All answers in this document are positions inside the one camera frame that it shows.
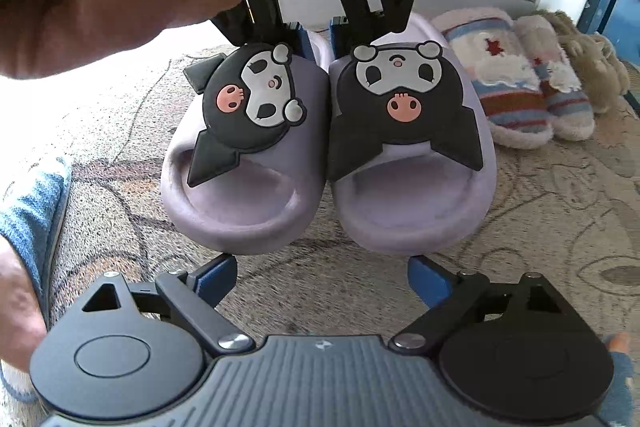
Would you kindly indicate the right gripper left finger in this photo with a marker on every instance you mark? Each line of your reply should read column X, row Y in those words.
column 126, row 350

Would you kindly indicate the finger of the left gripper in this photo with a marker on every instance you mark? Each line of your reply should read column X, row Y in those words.
column 340, row 36
column 296, row 37

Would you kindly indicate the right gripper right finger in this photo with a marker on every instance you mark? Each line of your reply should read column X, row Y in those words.
column 514, row 351

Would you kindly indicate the purple Kuromi slipper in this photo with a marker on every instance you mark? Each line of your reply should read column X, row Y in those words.
column 245, row 170
column 411, row 162

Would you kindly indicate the striped knit slipper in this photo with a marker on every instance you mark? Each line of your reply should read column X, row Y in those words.
column 568, row 105
column 509, row 89

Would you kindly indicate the brown fluffy animal slipper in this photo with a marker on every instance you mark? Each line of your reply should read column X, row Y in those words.
column 593, row 57

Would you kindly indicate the cartoon patterned door mat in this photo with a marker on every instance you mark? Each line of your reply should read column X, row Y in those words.
column 323, row 309

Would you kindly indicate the person blue jeans leg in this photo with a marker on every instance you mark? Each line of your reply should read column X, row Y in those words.
column 32, row 213

